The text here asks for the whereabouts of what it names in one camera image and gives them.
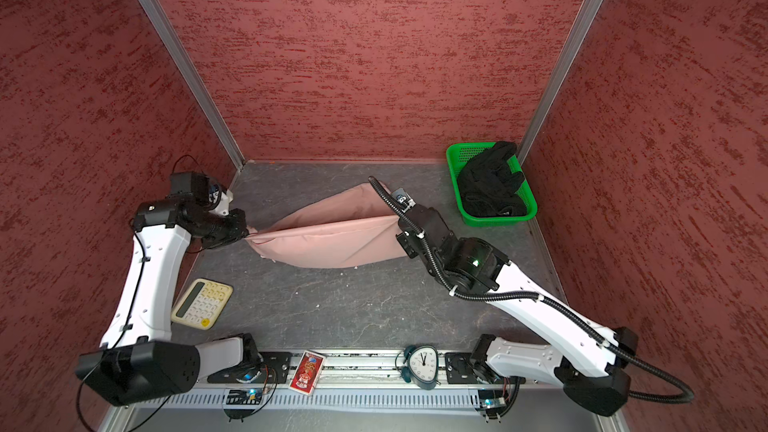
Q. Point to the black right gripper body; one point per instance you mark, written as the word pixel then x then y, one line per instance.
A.
pixel 411 246

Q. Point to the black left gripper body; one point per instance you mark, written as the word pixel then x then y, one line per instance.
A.
pixel 220 230

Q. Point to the pink shorts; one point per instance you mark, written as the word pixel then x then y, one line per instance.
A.
pixel 350 229

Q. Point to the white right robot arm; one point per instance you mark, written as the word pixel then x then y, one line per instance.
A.
pixel 576 355

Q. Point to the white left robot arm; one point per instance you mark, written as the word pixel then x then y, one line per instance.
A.
pixel 136 360

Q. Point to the black shorts in basket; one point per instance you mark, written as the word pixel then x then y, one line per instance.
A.
pixel 487 186

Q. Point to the cream calculator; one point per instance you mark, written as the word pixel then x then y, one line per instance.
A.
pixel 201 304

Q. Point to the green plastic basket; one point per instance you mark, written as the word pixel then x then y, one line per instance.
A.
pixel 457 156

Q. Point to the dark green alarm clock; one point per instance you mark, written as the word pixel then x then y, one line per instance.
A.
pixel 420 366

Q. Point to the right controller board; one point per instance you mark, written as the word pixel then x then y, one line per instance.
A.
pixel 492 404

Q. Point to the controller board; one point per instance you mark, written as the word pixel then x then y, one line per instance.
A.
pixel 492 404
pixel 240 404

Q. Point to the red card pack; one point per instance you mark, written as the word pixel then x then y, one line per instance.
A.
pixel 307 373

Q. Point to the left controller board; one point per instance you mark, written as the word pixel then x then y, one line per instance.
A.
pixel 240 404

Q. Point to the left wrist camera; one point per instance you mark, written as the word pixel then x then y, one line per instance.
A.
pixel 203 191

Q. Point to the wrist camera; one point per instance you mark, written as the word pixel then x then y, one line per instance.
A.
pixel 403 199
pixel 203 191

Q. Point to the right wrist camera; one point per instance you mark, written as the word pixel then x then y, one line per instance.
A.
pixel 403 199

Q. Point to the aluminium front rail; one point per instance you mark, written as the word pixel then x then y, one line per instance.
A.
pixel 382 368

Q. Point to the aluminium corner post left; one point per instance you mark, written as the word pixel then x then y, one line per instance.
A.
pixel 173 44

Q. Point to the aluminium corner post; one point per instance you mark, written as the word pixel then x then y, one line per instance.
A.
pixel 578 32
pixel 173 44

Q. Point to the aluminium corner post right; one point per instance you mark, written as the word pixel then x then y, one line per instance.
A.
pixel 578 32

